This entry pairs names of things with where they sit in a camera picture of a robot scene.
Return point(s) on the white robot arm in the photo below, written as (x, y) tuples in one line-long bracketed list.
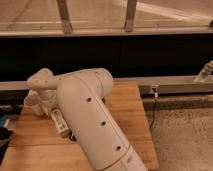
[(79, 95)]

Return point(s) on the white plastic cup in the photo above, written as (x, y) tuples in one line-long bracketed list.
[(33, 103)]

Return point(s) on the white labelled bottle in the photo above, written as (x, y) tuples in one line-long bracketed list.
[(60, 123)]

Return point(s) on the white object at right edge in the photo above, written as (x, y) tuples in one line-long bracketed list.
[(205, 72)]

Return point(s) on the dark blue objects at left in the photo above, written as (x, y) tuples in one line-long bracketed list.
[(5, 134)]

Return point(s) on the right wooden post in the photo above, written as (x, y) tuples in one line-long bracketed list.
[(130, 15)]

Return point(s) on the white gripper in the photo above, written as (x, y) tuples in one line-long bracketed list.
[(47, 98)]

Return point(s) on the left wooden post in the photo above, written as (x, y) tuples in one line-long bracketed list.
[(64, 16)]

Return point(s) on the wooden post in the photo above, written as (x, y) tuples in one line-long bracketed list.
[(130, 15), (64, 16)]

